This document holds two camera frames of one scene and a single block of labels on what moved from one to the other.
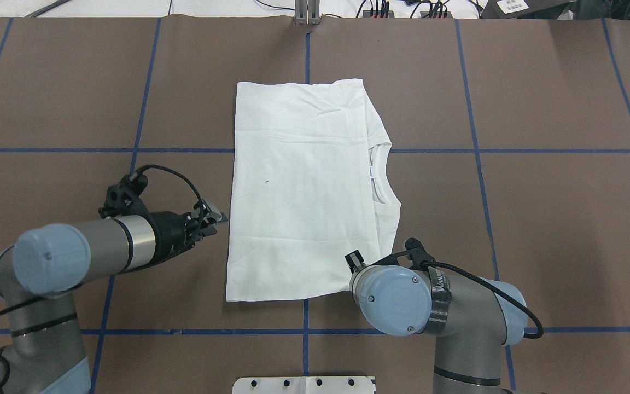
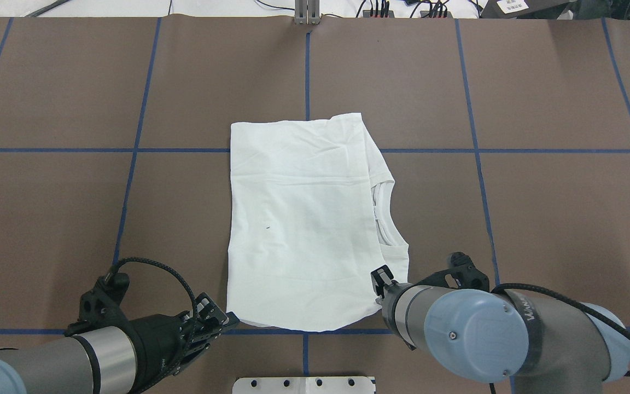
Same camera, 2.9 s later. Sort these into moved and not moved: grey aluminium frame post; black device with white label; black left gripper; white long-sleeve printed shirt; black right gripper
Moved: black right gripper; white long-sleeve printed shirt; black left gripper
Not moved: grey aluminium frame post; black device with white label
